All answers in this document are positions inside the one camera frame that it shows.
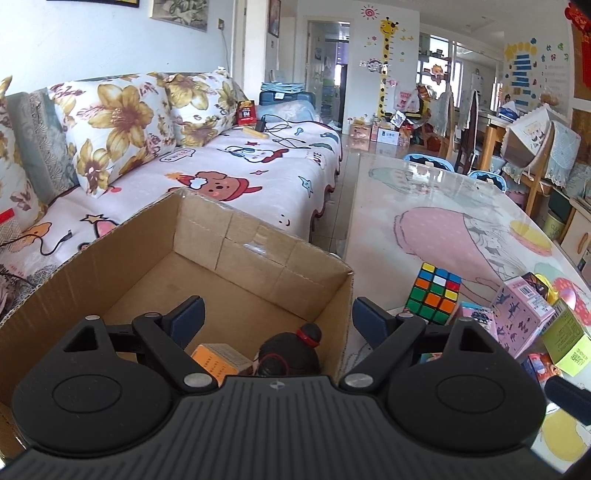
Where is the green box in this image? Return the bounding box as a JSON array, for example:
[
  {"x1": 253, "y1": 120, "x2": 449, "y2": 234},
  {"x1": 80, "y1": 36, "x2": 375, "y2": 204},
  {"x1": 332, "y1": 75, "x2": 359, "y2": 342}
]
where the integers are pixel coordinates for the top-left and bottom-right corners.
[{"x1": 541, "y1": 299, "x2": 590, "y2": 377}]

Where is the black red doll figure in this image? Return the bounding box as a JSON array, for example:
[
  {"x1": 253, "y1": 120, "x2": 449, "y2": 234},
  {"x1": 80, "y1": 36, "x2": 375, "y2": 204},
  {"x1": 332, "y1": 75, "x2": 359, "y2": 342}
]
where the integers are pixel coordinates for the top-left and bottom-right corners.
[{"x1": 254, "y1": 323, "x2": 322, "y2": 377}]

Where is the rubiks cube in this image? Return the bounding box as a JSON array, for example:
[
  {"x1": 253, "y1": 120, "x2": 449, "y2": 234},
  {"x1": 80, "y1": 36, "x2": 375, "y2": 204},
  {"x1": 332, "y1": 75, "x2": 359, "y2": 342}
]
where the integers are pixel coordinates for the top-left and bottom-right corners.
[{"x1": 405, "y1": 262, "x2": 462, "y2": 325}]

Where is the pink cartoon card box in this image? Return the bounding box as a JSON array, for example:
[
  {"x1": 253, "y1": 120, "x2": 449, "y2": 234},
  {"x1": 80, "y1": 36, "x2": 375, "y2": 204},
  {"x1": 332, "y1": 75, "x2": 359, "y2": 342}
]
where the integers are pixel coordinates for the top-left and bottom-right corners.
[{"x1": 454, "y1": 301, "x2": 498, "y2": 340}]

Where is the cardboard box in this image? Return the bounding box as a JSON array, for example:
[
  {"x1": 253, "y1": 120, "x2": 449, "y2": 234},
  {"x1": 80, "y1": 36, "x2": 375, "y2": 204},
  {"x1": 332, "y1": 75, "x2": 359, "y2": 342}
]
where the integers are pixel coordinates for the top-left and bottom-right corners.
[{"x1": 1, "y1": 192, "x2": 353, "y2": 458}]

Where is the yellow toy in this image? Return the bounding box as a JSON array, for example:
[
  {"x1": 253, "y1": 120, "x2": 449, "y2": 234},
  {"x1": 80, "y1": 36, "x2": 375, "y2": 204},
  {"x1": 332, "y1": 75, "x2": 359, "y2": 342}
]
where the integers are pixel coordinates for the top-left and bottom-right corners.
[{"x1": 535, "y1": 273, "x2": 559, "y2": 305}]

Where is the blue plastic stool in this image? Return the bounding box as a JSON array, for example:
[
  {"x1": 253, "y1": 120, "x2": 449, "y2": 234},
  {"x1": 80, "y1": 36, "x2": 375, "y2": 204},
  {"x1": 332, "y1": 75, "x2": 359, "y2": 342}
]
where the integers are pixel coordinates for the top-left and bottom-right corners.
[{"x1": 403, "y1": 153, "x2": 455, "y2": 173}]

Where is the sofa with cartoon cover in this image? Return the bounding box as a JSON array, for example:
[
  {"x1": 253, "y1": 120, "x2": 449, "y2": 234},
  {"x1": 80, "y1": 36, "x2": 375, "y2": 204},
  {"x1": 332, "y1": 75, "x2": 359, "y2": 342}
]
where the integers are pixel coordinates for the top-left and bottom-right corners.
[{"x1": 0, "y1": 68, "x2": 346, "y2": 319}]

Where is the floral cushion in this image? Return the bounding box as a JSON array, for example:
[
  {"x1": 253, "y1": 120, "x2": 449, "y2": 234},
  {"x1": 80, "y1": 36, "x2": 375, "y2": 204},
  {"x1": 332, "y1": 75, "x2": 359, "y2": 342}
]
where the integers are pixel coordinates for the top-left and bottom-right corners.
[
  {"x1": 164, "y1": 68, "x2": 238, "y2": 148},
  {"x1": 48, "y1": 73, "x2": 176, "y2": 198}
]

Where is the grey patterned cushion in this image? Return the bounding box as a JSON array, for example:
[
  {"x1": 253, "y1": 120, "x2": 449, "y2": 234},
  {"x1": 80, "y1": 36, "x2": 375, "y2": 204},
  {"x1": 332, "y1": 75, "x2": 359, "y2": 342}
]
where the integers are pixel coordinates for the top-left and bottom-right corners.
[{"x1": 6, "y1": 89, "x2": 78, "y2": 205}]

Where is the wooden chair with cover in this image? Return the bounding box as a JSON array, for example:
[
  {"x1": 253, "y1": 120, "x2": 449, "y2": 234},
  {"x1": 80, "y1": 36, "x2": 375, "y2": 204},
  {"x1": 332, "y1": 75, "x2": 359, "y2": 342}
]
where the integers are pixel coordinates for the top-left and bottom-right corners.
[{"x1": 501, "y1": 104, "x2": 581, "y2": 215}]

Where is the red box on sofa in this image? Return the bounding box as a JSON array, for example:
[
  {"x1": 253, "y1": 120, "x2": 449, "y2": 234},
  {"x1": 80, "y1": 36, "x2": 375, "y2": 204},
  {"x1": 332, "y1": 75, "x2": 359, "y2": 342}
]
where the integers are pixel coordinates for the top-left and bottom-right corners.
[{"x1": 236, "y1": 100, "x2": 257, "y2": 126}]

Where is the giraffe height sticker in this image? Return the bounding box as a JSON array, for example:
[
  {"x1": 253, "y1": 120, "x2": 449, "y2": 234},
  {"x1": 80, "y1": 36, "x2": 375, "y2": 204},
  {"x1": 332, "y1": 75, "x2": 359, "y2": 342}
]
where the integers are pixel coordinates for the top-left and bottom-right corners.
[{"x1": 378, "y1": 17, "x2": 399, "y2": 118}]

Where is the framed portrait picture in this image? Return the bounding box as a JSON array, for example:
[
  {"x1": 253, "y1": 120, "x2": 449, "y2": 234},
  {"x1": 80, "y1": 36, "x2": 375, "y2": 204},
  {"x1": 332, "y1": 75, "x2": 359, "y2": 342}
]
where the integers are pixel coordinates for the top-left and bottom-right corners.
[{"x1": 150, "y1": 0, "x2": 208, "y2": 31}]

